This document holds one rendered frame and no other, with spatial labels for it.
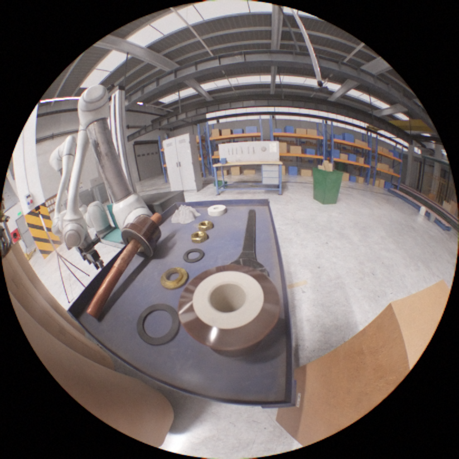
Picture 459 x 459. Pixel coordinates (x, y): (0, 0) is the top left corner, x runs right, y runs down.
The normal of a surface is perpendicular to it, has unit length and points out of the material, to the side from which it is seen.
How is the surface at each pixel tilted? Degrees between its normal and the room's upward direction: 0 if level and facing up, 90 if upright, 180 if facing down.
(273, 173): 90
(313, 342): 0
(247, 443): 0
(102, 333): 0
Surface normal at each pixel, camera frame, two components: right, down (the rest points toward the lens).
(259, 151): -0.22, 0.50
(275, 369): -0.09, -0.87
